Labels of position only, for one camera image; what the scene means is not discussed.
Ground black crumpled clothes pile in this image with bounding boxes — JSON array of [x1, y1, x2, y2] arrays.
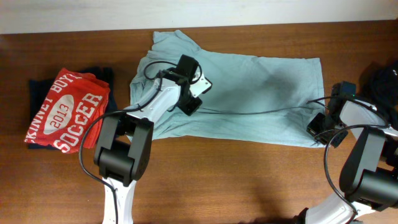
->
[[361, 61, 397, 129]]

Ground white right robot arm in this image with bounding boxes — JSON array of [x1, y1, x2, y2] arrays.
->
[[294, 95, 397, 223]]

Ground red folded soccer t-shirt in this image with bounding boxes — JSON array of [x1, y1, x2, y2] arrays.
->
[[24, 68, 110, 154]]

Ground light blue t-shirt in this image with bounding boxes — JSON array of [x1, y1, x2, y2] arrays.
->
[[130, 30, 324, 147]]

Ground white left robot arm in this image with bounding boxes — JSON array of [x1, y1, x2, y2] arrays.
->
[[94, 74, 212, 223]]

